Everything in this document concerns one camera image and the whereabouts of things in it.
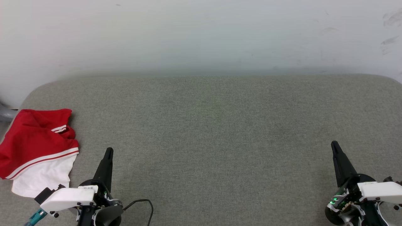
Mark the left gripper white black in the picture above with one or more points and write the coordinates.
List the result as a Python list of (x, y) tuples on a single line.
[(67, 197)]

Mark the grey metal frame tube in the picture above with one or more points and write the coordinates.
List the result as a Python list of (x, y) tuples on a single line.
[(5, 113)]

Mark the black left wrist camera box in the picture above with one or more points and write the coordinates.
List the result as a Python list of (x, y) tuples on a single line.
[(44, 194)]

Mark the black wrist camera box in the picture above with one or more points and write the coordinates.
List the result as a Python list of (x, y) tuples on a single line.
[(390, 180), (44, 194)]

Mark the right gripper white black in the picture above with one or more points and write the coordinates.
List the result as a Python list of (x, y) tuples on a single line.
[(377, 191)]

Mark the red and white jersey shirt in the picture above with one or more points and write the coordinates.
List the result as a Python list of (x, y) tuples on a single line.
[(31, 141)]

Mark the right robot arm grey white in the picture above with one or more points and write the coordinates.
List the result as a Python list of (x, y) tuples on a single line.
[(349, 218)]

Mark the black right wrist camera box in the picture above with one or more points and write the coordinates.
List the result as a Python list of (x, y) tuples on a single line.
[(390, 180)]

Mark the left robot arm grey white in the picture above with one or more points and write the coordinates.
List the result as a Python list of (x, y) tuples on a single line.
[(108, 217)]

